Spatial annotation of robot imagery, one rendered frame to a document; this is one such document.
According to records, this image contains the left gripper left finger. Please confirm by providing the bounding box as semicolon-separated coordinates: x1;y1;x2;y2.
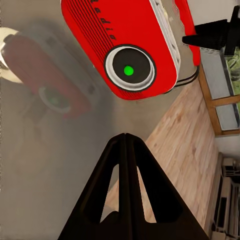
58;133;133;240

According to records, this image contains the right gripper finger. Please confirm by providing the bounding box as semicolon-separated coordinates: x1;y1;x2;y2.
182;22;231;51
195;19;228;35

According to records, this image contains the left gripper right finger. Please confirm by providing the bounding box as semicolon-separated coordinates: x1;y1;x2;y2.
125;133;210;240

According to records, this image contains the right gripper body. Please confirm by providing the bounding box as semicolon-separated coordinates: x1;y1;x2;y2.
224;5;240;56

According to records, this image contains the radio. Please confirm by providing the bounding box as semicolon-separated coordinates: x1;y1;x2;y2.
60;0;201;101

